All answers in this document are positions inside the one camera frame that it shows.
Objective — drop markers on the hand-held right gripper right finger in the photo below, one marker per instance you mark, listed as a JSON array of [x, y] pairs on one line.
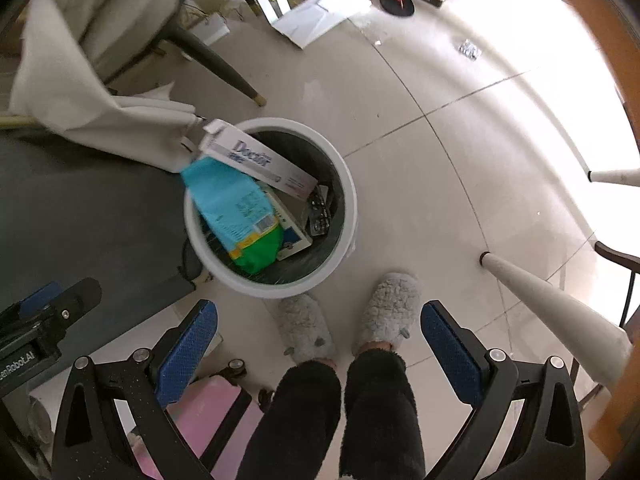
[[452, 355]]

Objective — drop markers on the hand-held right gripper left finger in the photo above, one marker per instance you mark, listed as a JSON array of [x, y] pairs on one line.
[[187, 355]]

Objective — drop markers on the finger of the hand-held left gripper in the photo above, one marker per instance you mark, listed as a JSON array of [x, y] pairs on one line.
[[77, 297], [42, 297]]

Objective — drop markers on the white round trash bin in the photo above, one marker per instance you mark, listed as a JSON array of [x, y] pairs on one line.
[[270, 289]]

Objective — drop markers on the blue green snack bag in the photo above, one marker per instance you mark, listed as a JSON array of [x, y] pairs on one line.
[[225, 205]]

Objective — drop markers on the blue white medicine box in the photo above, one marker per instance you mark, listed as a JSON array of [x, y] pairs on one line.
[[295, 232]]

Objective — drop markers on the silver blister pack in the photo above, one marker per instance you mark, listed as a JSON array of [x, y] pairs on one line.
[[320, 210]]

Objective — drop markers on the long white box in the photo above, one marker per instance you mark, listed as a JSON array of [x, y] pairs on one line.
[[260, 160]]

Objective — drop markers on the grey fuzzy slipper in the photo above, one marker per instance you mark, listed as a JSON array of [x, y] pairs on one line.
[[302, 325], [387, 305]]

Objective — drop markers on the person's right leg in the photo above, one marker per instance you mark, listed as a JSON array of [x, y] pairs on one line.
[[380, 410]]

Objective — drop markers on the person's leg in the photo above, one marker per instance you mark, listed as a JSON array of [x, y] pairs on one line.
[[380, 410], [295, 420]]

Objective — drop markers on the white table leg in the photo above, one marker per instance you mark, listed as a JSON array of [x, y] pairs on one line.
[[550, 305]]

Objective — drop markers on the person's left leg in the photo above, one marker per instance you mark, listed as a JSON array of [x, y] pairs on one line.
[[295, 420]]

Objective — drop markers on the brown wooden chair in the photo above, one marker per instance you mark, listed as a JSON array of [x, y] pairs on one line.
[[622, 280]]

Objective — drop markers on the beige draped cloth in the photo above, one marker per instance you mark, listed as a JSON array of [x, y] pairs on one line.
[[75, 75]]

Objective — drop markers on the small foil scrap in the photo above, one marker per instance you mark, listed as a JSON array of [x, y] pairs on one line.
[[469, 50]]

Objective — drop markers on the white flat cardboard sheet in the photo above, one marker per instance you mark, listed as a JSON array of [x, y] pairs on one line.
[[320, 15]]

